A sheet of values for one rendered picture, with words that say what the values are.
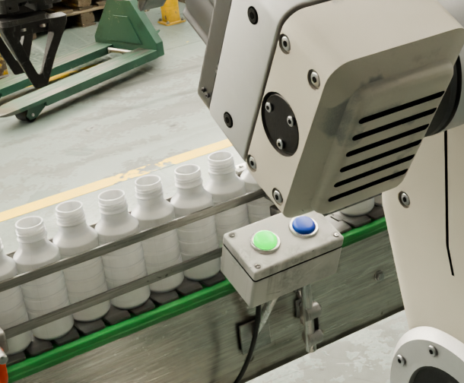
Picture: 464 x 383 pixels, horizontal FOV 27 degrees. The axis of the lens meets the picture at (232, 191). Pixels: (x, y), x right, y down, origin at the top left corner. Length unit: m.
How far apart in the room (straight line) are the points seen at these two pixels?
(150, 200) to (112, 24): 4.71
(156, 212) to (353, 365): 1.67
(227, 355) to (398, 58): 0.99
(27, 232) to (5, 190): 3.18
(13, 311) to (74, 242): 0.12
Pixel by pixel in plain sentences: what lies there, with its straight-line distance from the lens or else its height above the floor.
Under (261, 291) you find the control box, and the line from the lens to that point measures 1.22.
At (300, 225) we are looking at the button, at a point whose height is 1.12.
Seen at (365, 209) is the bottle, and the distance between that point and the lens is 1.51.
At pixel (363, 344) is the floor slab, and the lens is 2.98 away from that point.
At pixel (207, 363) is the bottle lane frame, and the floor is 0.88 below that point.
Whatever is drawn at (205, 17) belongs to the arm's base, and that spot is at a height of 1.55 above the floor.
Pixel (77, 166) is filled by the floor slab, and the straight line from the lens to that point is 4.52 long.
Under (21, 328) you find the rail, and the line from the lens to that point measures 1.27.
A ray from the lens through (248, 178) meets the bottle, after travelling 1.38.
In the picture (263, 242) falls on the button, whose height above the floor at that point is 1.12.
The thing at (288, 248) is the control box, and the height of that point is 1.10.
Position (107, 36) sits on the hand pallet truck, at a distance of 6.07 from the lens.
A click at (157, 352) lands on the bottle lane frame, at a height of 0.93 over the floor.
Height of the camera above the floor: 1.69
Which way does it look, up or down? 25 degrees down
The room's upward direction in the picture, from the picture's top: 7 degrees counter-clockwise
